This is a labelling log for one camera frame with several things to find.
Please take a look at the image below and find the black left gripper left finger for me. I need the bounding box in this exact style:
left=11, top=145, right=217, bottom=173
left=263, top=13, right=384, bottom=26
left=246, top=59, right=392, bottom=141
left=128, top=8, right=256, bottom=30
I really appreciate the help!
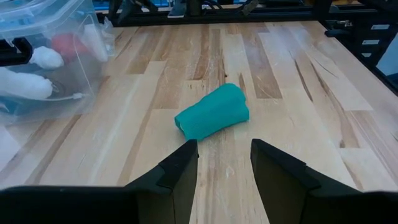
left=124, top=139, right=200, bottom=224

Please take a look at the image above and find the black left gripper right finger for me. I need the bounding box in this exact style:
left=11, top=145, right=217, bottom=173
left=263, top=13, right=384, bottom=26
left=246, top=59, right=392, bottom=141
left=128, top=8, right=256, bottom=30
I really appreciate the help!
left=250, top=138, right=364, bottom=224

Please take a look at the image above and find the green elastic bandage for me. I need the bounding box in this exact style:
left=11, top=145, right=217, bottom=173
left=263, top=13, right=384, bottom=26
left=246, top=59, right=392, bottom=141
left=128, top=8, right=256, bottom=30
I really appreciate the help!
left=174, top=82, right=251, bottom=142

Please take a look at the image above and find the white bandage roll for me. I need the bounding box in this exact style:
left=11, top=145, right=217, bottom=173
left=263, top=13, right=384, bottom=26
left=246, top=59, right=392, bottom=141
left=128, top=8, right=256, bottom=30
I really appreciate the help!
left=29, top=45, right=65, bottom=70
left=81, top=24, right=109, bottom=63
left=0, top=67, right=54, bottom=101

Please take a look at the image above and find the red bandage roll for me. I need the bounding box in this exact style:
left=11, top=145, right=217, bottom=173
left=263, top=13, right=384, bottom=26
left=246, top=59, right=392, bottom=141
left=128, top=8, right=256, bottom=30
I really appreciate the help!
left=50, top=32, right=90, bottom=60

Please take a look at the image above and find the clear plastic lidded box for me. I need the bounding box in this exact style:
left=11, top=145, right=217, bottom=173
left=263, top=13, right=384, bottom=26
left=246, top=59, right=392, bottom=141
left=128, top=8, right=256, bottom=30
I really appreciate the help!
left=0, top=0, right=116, bottom=126

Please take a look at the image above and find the black unit with white labels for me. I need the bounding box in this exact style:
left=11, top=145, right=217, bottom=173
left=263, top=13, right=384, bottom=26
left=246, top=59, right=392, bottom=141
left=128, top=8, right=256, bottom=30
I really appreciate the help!
left=323, top=18, right=398, bottom=68

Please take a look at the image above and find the black aluminium table frame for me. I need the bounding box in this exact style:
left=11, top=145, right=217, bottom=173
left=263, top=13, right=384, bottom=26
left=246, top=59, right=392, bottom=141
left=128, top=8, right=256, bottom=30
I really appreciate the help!
left=96, top=0, right=398, bottom=96

